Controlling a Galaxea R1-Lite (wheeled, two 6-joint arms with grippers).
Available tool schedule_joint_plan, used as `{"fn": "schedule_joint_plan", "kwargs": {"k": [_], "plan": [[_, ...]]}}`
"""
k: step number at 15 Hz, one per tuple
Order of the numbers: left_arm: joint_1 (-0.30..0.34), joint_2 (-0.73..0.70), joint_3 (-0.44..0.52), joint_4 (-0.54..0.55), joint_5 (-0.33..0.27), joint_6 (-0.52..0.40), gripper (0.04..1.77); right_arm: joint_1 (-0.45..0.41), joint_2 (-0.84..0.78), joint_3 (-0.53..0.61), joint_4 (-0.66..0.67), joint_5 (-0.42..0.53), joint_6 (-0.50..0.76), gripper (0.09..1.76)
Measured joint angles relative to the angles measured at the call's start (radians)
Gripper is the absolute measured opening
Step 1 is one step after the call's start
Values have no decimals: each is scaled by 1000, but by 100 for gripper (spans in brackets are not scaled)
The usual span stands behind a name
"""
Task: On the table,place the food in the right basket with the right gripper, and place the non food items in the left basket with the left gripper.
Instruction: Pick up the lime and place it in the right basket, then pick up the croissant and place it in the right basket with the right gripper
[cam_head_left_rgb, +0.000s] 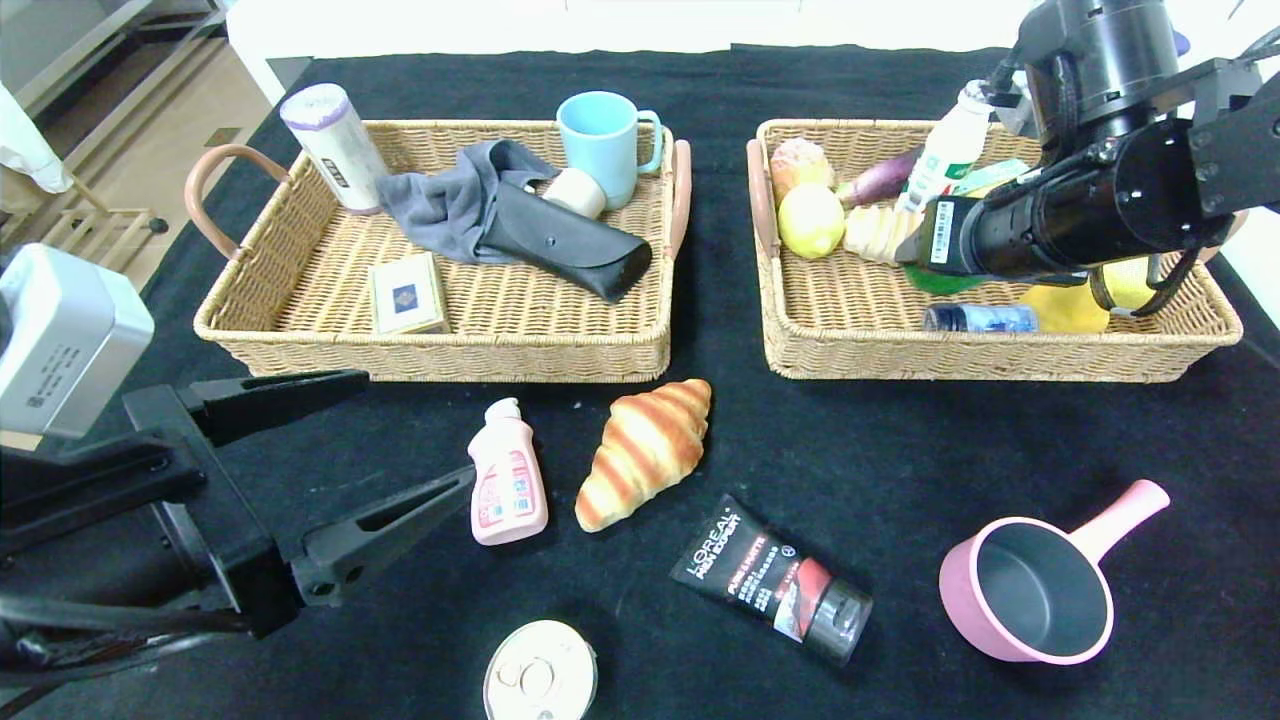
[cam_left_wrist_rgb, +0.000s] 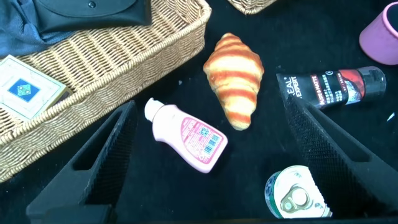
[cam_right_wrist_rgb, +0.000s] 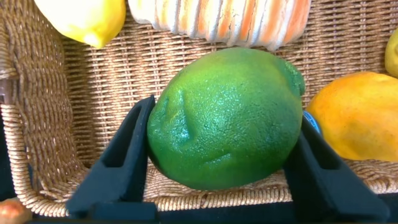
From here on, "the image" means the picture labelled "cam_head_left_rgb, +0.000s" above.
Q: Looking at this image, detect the wicker basket with handles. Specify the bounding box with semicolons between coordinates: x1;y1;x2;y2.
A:
185;120;693;384
746;120;1251;384

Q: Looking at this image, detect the pink plastic bottle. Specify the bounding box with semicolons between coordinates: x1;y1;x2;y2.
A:
467;398;550;547

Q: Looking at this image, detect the beige card box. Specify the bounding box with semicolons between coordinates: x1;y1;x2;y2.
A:
368;252;451;336

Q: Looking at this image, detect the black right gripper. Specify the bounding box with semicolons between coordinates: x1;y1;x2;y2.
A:
894;195;1039;276

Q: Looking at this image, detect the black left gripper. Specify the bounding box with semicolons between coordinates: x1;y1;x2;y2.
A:
0;369;477;640

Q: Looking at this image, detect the small beige cup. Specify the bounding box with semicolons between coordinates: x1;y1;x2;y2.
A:
543;168;608;221

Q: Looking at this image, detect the black glasses case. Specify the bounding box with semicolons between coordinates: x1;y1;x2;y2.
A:
473;180;653;304

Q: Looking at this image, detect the yellow mango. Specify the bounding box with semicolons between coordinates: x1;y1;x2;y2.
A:
1090;258;1166;313

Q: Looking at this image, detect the round tin can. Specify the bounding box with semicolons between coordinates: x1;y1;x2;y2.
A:
483;619;599;720

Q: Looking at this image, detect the white tumbler with purple lid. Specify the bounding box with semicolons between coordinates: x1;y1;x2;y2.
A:
280;84;389;217

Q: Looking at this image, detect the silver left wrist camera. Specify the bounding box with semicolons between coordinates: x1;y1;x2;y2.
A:
0;243;156;441

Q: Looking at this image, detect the white milk drink bottle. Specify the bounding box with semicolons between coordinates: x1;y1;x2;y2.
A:
895;80;1001;216

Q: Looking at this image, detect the light blue mug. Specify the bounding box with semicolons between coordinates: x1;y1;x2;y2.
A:
556;92;665;211

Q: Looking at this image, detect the white hanging cloth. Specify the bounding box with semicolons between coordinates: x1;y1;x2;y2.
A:
0;85;76;196

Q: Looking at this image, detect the pink saucepan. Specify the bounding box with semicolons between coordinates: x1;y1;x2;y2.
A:
938;479;1171;666

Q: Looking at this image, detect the black cosmetic tube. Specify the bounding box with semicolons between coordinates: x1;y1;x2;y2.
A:
669;494;874;668

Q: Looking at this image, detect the orange pink peach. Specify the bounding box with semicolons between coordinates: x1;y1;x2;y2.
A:
768;138;836;201

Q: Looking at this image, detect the toy croissant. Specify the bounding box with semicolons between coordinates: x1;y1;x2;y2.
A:
574;379;713;534

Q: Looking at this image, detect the purple eggplant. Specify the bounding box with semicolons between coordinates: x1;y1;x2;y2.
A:
838;148;926;209

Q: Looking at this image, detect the grey shelf frame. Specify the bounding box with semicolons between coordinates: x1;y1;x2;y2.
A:
0;0;233;126

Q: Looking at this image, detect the wooden rack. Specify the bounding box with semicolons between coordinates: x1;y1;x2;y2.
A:
0;205;169;301

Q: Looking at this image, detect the sliced bread loaf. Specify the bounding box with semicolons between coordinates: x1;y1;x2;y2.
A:
843;203;926;266

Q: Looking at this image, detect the green lime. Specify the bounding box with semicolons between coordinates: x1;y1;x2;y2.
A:
905;262;991;297

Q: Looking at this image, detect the grey cloth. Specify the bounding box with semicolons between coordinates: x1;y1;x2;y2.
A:
376;140;561;266

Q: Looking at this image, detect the black table cloth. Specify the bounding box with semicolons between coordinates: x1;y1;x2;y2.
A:
0;45;1280;720

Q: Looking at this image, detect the yellow lemon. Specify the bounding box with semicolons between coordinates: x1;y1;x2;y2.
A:
777;183;846;261

